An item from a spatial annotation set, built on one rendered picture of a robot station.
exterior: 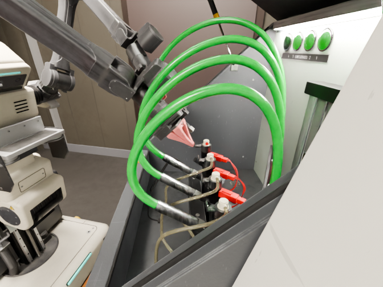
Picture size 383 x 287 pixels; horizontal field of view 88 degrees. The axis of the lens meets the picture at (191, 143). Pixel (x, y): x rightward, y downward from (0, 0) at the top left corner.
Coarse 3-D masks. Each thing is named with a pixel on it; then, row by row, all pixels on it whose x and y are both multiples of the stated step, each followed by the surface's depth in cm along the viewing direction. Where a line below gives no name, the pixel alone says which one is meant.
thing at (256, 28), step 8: (200, 24) 49; (208, 24) 49; (240, 24) 47; (248, 24) 46; (184, 32) 51; (192, 32) 51; (256, 32) 46; (264, 32) 46; (176, 40) 53; (264, 40) 47; (168, 48) 55; (272, 48) 46; (160, 56) 56; (280, 64) 47
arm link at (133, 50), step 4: (136, 40) 63; (132, 44) 63; (136, 44) 63; (140, 44) 62; (128, 48) 63; (132, 48) 62; (136, 48) 62; (140, 48) 63; (128, 52) 63; (132, 52) 62; (136, 52) 62; (140, 52) 62; (144, 52) 63; (128, 56) 64; (132, 56) 62; (132, 60) 63; (132, 64) 64
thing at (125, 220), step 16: (144, 176) 79; (128, 192) 63; (128, 208) 56; (112, 224) 51; (128, 224) 55; (112, 240) 47; (128, 240) 54; (112, 256) 43; (128, 256) 54; (96, 272) 40; (112, 272) 41
